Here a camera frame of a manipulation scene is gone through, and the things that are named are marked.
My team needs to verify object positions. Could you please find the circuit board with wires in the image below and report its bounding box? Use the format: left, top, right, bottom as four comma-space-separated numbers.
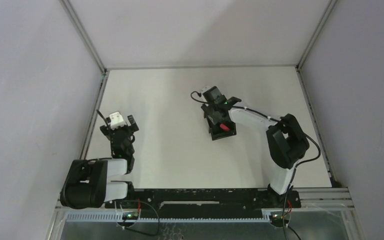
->
269, 200, 302, 240
114, 198, 161, 238

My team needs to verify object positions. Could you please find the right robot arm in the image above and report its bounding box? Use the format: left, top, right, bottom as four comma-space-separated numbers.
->
199, 95, 321, 196

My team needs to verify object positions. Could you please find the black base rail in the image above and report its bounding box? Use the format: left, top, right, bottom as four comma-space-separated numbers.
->
104, 188, 302, 218

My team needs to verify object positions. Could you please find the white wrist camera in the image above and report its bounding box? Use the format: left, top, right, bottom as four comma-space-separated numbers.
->
108, 111, 127, 130
200, 86, 227, 104

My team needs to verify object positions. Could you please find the black plastic bin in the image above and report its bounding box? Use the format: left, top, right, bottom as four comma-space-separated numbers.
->
205, 116, 237, 141

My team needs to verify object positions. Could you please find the right circuit board with wires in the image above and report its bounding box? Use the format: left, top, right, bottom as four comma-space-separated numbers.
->
269, 200, 302, 240

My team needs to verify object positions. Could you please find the grey cable duct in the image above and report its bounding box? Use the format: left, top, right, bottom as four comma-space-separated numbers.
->
65, 211, 271, 223

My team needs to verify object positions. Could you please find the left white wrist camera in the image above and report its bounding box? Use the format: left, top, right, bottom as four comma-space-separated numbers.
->
108, 111, 127, 130

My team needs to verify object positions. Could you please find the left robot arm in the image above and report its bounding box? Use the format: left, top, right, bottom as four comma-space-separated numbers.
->
59, 111, 139, 210

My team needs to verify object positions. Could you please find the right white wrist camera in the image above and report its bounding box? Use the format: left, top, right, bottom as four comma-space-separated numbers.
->
200, 86, 227, 104

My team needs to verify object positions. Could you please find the left circuit board with wires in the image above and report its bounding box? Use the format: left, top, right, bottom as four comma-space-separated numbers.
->
114, 198, 161, 238

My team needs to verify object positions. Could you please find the red handled screwdriver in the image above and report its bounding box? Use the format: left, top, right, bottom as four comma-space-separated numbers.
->
219, 123, 231, 132

